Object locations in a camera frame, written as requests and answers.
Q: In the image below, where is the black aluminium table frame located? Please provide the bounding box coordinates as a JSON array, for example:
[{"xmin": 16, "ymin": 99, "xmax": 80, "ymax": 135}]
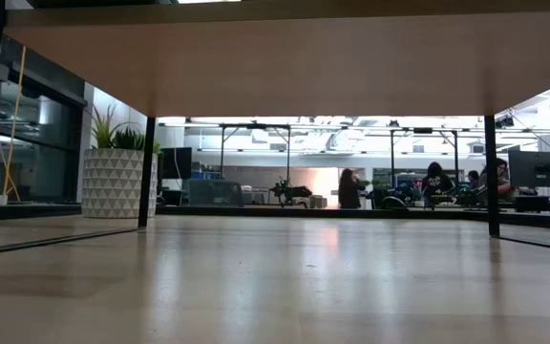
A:
[{"xmin": 0, "ymin": 203, "xmax": 550, "ymax": 230}]

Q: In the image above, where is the black screen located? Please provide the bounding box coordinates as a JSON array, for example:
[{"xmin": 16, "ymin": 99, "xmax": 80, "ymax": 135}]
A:
[{"xmin": 161, "ymin": 146, "xmax": 194, "ymax": 182}]

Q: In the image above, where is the black background robot frame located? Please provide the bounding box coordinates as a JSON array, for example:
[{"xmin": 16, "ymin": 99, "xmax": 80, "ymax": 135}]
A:
[
  {"xmin": 389, "ymin": 126, "xmax": 461, "ymax": 192},
  {"xmin": 218, "ymin": 122, "xmax": 293, "ymax": 185}
]

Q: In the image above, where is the succulent in white patterned pot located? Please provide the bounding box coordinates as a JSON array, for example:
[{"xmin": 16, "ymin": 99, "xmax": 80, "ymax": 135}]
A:
[{"xmin": 81, "ymin": 104, "xmax": 162, "ymax": 220}]

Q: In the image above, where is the dark translucent bin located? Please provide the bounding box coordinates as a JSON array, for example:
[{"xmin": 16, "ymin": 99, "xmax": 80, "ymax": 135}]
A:
[{"xmin": 186, "ymin": 179, "xmax": 244, "ymax": 207}]

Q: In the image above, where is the black computer monitor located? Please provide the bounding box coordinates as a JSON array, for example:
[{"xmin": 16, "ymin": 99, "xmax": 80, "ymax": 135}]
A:
[{"xmin": 507, "ymin": 150, "xmax": 550, "ymax": 196}]

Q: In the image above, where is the yellow cable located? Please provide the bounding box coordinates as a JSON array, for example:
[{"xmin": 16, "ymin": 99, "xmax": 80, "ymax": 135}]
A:
[{"xmin": 0, "ymin": 45, "xmax": 27, "ymax": 204}]

